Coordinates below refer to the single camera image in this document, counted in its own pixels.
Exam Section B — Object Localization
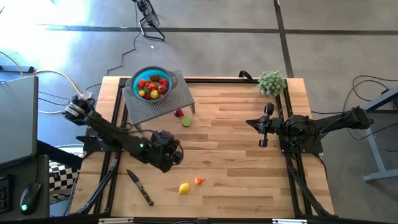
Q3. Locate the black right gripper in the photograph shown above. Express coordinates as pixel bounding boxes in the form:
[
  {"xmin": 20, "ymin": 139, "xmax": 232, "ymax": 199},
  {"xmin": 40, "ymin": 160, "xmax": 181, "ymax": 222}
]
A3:
[{"xmin": 245, "ymin": 102, "xmax": 286, "ymax": 148}]

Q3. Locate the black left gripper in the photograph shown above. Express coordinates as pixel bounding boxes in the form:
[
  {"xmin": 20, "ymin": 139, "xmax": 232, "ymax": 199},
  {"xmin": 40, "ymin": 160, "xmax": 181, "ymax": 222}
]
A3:
[{"xmin": 149, "ymin": 130, "xmax": 184, "ymax": 174}]

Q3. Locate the grey perforated metal shelf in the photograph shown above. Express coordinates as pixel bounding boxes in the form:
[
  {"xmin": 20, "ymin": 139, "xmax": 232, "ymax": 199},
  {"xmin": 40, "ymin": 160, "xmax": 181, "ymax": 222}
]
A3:
[{"xmin": 121, "ymin": 70, "xmax": 196, "ymax": 131}]

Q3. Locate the blue collapsible colander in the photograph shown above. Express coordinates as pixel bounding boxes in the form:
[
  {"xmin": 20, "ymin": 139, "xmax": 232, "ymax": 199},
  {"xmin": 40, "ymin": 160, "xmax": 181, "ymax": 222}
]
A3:
[{"xmin": 129, "ymin": 65, "xmax": 180, "ymax": 105}]

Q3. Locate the green plant in white pot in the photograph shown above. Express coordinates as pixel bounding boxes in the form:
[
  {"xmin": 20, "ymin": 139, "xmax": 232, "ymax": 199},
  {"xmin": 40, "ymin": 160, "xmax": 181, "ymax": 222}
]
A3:
[{"xmin": 256, "ymin": 70, "xmax": 287, "ymax": 95}]

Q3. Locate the black white checkerboard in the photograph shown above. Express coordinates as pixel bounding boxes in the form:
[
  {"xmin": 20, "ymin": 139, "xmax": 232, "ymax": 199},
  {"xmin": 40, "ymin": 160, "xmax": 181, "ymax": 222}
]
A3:
[{"xmin": 48, "ymin": 160, "xmax": 82, "ymax": 200}]

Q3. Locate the grey metal table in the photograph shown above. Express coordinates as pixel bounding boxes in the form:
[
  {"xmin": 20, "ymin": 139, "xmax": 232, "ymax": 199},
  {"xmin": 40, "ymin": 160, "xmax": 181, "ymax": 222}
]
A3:
[{"xmin": 343, "ymin": 85, "xmax": 398, "ymax": 183}]

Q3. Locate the black desk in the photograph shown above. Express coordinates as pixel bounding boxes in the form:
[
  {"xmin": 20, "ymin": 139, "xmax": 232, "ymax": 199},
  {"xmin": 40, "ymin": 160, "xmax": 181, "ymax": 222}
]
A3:
[{"xmin": 0, "ymin": 154, "xmax": 50, "ymax": 220}]

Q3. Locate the black computer mouse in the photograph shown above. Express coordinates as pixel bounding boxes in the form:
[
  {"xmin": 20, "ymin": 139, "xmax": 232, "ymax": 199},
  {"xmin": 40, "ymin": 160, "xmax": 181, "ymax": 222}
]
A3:
[{"xmin": 19, "ymin": 182, "xmax": 42, "ymax": 216}]

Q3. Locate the black keyboard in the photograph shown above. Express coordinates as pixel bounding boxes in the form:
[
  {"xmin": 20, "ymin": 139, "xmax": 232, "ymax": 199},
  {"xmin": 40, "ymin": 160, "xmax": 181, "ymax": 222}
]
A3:
[{"xmin": 0, "ymin": 174, "xmax": 14, "ymax": 215}]

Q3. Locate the black handled kitchen knife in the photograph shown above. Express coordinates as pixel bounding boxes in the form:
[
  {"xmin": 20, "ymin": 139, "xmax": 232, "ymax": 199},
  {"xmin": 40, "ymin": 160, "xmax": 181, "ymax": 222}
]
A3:
[{"xmin": 126, "ymin": 169, "xmax": 155, "ymax": 207}]

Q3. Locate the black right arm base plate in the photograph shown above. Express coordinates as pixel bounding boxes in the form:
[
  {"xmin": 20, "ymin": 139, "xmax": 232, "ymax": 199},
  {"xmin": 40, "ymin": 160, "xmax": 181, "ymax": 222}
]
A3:
[{"xmin": 278, "ymin": 129, "xmax": 330, "ymax": 155}]

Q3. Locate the black cable loop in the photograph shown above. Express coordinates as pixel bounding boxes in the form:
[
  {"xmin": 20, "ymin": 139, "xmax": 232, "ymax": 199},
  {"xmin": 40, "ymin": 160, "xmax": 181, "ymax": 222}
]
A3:
[{"xmin": 238, "ymin": 70, "xmax": 254, "ymax": 82}]

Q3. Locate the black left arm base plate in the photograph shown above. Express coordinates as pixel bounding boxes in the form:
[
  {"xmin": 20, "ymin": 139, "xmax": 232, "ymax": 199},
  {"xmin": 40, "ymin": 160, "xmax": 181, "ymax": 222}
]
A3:
[{"xmin": 76, "ymin": 135, "xmax": 125, "ymax": 153}]

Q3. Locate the silver metal bracket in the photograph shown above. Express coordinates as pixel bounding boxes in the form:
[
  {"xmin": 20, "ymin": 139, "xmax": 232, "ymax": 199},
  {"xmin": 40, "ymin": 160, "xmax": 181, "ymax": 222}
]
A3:
[
  {"xmin": 272, "ymin": 218, "xmax": 308, "ymax": 224},
  {"xmin": 98, "ymin": 217, "xmax": 134, "ymax": 224}
]

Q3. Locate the black floor cable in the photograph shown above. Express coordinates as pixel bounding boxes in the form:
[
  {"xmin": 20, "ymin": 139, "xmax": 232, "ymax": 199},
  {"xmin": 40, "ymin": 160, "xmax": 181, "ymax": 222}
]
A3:
[
  {"xmin": 105, "ymin": 30, "xmax": 139, "ymax": 77},
  {"xmin": 310, "ymin": 74, "xmax": 398, "ymax": 156}
]

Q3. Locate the yellow extension cable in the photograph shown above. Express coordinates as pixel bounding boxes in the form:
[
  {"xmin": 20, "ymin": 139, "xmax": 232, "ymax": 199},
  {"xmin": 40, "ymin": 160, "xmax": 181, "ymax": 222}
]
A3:
[{"xmin": 27, "ymin": 70, "xmax": 86, "ymax": 114}]

